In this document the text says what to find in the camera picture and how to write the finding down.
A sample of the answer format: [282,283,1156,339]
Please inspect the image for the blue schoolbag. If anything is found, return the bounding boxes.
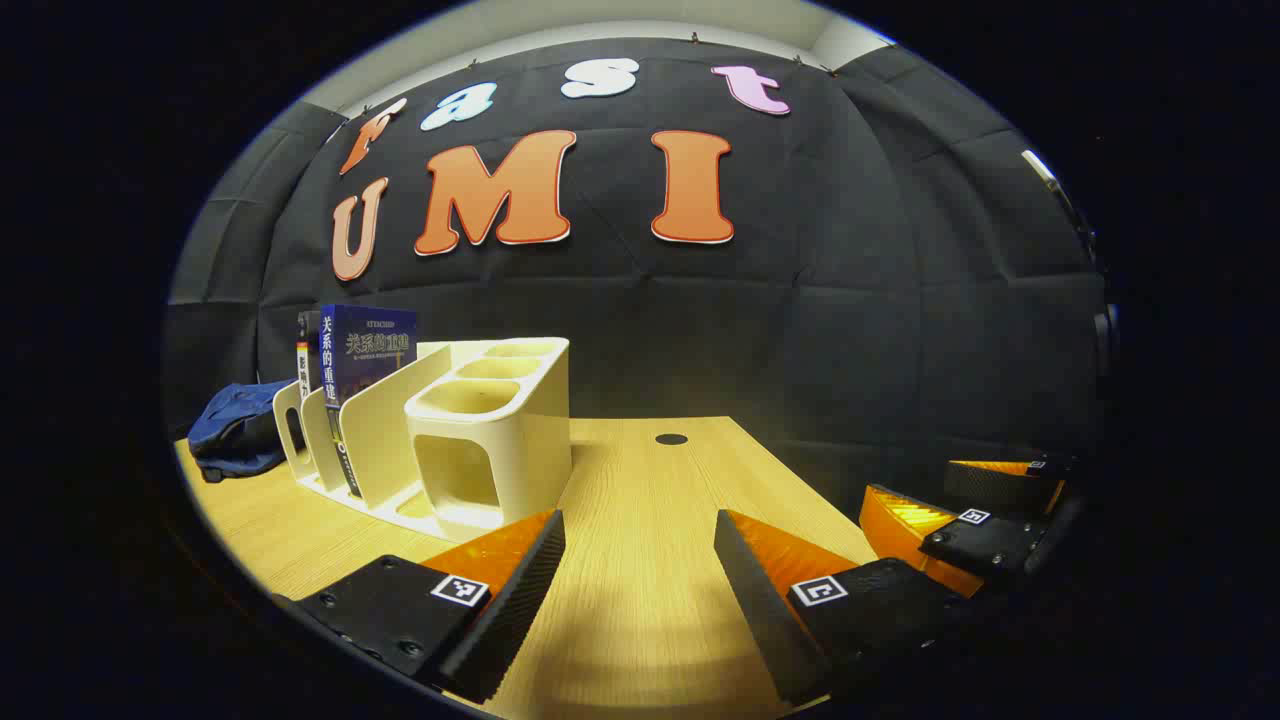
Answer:
[187,380,301,484]

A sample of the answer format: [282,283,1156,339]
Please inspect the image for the black and white book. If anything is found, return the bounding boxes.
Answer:
[296,310,323,406]

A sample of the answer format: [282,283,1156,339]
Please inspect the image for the blue cover book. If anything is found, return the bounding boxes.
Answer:
[318,304,419,498]

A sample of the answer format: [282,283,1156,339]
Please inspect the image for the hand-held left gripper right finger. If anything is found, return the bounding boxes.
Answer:
[713,508,991,706]

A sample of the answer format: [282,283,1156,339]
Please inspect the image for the cream plastic bookshelf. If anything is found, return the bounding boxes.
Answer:
[272,337,573,543]

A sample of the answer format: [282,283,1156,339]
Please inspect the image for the black backdrop cloth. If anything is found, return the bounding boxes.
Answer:
[165,38,1111,521]

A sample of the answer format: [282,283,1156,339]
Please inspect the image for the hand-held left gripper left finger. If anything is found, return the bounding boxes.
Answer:
[270,508,567,704]

